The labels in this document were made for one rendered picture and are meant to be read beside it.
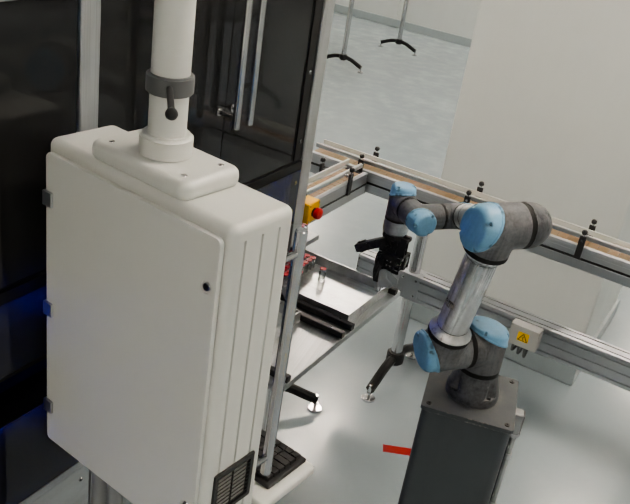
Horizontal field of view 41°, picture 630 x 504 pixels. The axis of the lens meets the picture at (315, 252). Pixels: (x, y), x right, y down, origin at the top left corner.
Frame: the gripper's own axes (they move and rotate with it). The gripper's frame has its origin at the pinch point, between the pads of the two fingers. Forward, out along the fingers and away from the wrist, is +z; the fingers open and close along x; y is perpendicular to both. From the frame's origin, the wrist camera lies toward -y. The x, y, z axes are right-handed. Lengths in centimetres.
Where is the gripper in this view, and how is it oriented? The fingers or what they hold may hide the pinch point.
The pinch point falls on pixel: (376, 287)
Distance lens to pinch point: 259.7
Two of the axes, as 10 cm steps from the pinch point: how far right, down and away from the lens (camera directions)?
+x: 5.2, -3.2, 7.9
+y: 8.4, 3.5, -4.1
